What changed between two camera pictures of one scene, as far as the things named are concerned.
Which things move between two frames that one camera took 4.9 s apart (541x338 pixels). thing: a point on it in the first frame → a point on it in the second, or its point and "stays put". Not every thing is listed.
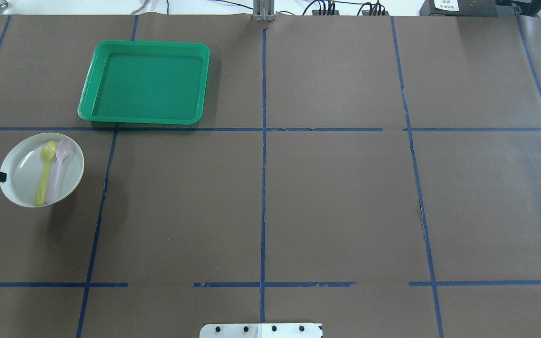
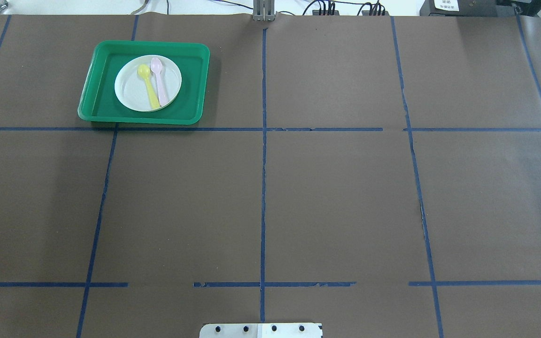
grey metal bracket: [263, 11] stays put
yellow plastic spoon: [48, 151] → [143, 71]
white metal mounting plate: [261, 330] stays put
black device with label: [467, 8] stays put
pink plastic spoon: [63, 149] → [156, 64]
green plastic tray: [162, 83] stays put
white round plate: [42, 168] → [148, 83]
